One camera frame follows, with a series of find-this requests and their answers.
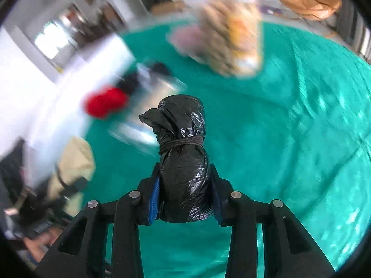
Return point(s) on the white foam board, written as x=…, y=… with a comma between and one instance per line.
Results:
x=34, y=107

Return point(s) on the clear jar of tan snacks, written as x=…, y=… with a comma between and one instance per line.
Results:
x=232, y=34

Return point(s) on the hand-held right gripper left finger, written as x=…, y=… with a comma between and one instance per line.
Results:
x=153, y=201

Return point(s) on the orange chair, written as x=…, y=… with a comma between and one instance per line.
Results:
x=310, y=3

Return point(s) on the green tablecloth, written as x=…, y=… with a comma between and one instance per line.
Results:
x=289, y=136

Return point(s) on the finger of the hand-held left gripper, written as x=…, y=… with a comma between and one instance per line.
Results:
x=71, y=187

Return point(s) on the plastic bag of white beads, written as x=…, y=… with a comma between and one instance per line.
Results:
x=162, y=86

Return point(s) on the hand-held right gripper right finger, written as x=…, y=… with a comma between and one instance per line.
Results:
x=218, y=207

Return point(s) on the black plastic bag bundle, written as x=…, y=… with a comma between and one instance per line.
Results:
x=181, y=162

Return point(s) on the pink mesh cloth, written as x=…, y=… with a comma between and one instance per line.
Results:
x=185, y=40

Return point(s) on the red yarn ball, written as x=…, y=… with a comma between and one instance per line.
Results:
x=105, y=102

